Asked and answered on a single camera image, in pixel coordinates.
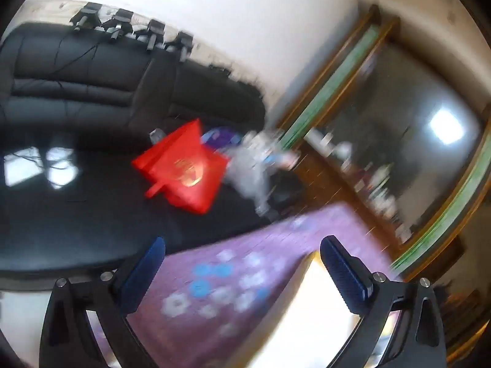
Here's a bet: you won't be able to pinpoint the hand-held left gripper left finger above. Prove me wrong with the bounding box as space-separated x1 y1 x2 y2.
38 236 166 368

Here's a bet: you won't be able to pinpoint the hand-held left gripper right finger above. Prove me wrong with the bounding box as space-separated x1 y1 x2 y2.
319 235 447 368

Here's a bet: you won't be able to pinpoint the row of small shelf items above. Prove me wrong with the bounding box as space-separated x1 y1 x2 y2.
307 126 415 238

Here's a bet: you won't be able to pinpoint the purple floral blanket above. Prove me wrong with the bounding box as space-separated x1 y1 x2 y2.
126 203 400 368

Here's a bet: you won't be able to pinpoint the red bag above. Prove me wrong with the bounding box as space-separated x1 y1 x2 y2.
131 119 229 213

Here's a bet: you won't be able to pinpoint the white plastic bags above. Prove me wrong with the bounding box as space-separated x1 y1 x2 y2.
226 130 300 219

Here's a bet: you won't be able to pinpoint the purple bag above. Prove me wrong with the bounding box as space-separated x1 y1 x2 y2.
201 127 242 150

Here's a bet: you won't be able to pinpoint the wooden headboard with mirror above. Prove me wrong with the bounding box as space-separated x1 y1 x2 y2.
276 4 491 277

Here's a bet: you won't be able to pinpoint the black leather sofa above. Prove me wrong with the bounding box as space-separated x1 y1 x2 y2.
0 21 303 277

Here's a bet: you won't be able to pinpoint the black device on sofa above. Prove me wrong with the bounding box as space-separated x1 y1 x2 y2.
167 31 194 62
71 2 102 31
102 9 133 41
136 19 165 51

